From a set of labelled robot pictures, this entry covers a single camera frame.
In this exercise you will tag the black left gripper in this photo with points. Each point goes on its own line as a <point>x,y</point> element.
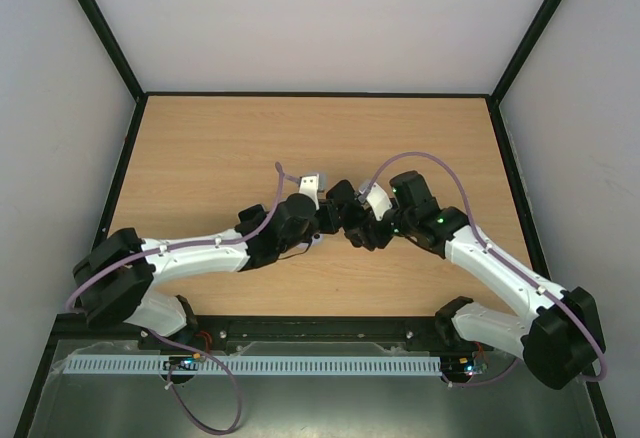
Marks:
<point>331,222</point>

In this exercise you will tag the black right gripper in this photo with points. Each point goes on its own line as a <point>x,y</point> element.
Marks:
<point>371,225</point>

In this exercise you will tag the black smartphone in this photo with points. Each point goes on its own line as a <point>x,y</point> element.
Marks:
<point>342,192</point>

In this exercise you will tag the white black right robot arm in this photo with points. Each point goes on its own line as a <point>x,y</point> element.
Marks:
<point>556,332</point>

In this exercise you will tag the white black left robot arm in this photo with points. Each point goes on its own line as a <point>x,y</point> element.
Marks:
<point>119,277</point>

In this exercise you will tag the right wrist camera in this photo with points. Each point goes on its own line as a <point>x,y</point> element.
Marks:
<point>376,198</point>

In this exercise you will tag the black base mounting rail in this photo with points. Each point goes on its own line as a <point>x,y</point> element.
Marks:
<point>226,333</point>

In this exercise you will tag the white slotted cable duct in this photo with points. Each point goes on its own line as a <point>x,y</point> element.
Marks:
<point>254,365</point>

